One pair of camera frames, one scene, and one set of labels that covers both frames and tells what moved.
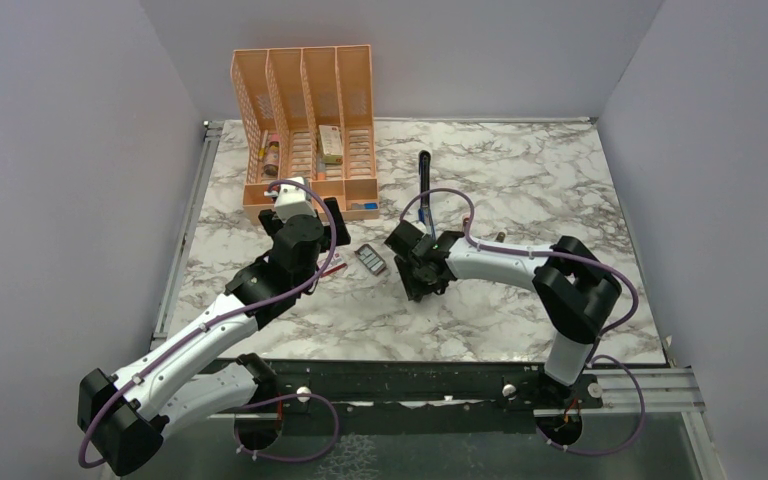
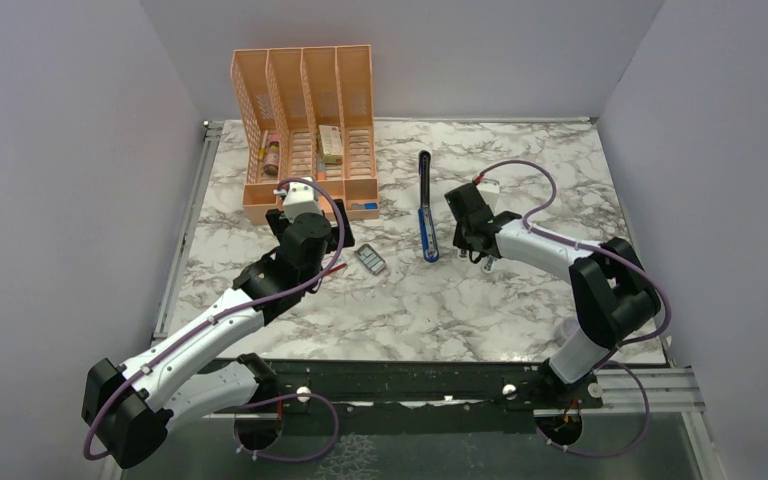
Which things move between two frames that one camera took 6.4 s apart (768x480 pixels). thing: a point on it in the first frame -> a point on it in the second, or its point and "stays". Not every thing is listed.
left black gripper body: [272, 223] stays
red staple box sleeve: [333, 270] stays
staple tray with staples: [371, 259] stays
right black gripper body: [441, 283] -> [460, 238]
